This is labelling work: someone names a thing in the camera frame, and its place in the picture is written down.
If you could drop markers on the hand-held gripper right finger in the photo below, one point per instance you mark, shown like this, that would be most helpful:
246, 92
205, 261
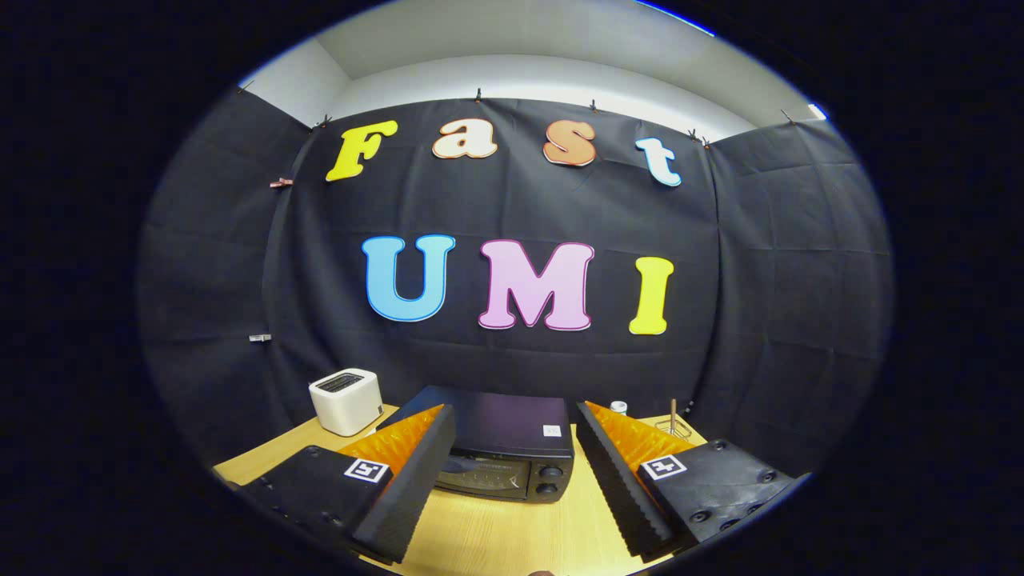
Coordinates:
616, 488

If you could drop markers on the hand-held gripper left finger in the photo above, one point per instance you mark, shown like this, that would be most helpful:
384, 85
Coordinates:
416, 488

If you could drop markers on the white bread toaster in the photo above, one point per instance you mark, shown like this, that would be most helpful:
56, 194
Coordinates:
344, 404

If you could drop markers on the black backdrop cloth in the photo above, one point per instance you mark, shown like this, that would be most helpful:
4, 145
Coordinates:
560, 360

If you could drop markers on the black toaster oven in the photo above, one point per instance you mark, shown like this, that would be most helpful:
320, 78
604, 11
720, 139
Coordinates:
496, 416

